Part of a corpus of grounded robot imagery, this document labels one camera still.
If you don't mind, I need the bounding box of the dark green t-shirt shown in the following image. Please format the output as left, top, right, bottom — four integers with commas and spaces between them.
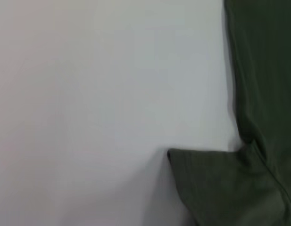
167, 0, 291, 226

